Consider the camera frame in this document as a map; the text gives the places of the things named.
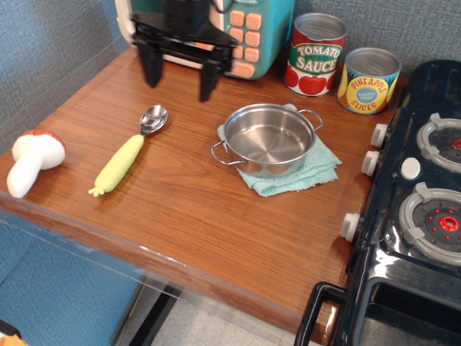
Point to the pineapple slices can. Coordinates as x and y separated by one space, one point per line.
368 80

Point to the stainless steel pot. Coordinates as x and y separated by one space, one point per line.
268 140

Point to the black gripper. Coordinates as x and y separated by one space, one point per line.
183 29

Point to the teal toy microwave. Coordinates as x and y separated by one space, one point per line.
261 29

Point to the orange object at corner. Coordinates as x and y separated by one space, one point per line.
11 340

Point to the tomato sauce can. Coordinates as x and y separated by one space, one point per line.
316 46

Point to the folded light blue napkin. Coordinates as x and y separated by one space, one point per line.
320 168

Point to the white plush mushroom toy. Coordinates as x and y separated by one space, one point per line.
33 151

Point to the black toy stove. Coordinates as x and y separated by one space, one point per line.
403 274

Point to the spoon with green handle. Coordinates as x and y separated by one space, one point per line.
152 120

